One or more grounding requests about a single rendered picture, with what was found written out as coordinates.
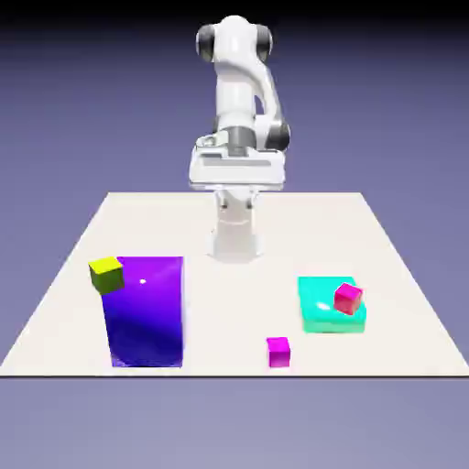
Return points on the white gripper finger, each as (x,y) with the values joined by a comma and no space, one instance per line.
(223,200)
(250,200)

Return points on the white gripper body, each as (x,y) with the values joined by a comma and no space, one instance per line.
(236,174)

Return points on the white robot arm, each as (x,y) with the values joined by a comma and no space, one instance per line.
(234,58)

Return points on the small red cube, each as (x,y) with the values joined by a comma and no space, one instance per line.
(347,299)

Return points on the small yellow cube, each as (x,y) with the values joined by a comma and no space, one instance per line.
(106,275)

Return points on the small magenta cube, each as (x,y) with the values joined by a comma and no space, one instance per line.
(278,352)

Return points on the large cyan box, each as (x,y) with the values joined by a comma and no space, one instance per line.
(318,304)

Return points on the large purple box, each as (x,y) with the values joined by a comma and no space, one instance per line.
(146,315)

